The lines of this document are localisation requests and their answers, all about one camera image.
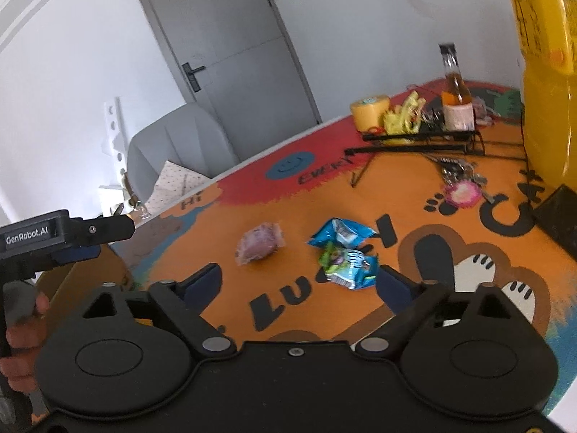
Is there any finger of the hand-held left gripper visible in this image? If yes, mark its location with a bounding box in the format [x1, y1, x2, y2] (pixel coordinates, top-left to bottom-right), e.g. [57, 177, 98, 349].
[71, 215, 137, 249]
[49, 245, 103, 267]

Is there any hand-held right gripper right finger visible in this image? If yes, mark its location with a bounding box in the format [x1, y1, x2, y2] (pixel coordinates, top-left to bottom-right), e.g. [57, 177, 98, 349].
[355, 265, 513, 362]

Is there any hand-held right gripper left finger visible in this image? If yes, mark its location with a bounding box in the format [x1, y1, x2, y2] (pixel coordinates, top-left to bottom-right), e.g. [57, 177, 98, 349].
[83, 263, 236, 362]

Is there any brown cardboard box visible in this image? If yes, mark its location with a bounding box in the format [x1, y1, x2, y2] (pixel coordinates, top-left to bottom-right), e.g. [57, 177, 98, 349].
[35, 242, 135, 310]

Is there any green and blue snack packet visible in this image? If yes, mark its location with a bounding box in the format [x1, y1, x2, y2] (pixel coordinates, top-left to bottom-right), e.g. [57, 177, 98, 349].
[318, 242, 379, 290]

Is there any person's left hand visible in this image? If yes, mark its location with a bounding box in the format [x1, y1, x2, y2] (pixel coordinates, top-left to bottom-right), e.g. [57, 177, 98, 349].
[0, 291, 51, 398]

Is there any purple snack packet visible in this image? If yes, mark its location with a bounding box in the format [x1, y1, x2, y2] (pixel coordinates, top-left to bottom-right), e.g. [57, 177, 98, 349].
[235, 221, 286, 267]

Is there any white dotted cushion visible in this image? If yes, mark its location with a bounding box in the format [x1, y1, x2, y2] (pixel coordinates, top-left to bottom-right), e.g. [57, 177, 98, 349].
[143, 159, 218, 216]

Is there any white foam board with holes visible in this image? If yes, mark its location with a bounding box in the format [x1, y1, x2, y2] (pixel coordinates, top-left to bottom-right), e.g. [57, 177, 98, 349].
[102, 96, 130, 178]

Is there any grey chair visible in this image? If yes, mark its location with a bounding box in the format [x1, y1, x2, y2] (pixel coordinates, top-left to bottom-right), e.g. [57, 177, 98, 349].
[127, 102, 241, 205]

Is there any colourful printed table mat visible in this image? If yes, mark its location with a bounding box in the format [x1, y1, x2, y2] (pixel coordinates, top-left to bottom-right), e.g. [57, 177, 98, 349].
[109, 78, 577, 416]

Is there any bunch of keys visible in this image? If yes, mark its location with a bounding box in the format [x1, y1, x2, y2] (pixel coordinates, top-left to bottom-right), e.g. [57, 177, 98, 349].
[423, 152, 488, 192]

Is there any yellow green plastic wrapper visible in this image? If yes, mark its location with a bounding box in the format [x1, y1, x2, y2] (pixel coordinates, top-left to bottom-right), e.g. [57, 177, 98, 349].
[382, 91, 427, 135]

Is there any yellow tape roll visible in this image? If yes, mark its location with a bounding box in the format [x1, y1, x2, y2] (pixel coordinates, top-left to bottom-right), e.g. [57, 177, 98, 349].
[350, 94, 391, 132]

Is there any dark box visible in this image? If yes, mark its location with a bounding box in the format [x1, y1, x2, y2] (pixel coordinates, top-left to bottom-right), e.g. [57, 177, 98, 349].
[533, 184, 577, 255]

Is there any glass bottle with orange drink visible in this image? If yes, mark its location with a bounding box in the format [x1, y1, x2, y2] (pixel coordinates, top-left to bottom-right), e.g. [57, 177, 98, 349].
[439, 42, 475, 132]

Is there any grey door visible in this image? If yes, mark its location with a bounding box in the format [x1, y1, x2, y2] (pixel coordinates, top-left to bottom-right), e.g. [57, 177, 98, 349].
[129, 0, 324, 164]

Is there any large yellow bottle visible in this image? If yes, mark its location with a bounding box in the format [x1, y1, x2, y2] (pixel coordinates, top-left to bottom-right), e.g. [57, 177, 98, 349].
[508, 0, 577, 192]

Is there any pink fluffy keychain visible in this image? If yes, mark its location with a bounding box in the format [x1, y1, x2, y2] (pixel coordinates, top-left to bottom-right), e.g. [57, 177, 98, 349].
[445, 179, 480, 209]

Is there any black wire tray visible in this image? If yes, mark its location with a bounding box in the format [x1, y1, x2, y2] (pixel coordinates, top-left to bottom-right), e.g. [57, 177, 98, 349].
[344, 124, 486, 156]

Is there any black door handle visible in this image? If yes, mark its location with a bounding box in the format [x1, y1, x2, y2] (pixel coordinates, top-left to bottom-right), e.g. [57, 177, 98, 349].
[181, 62, 207, 93]

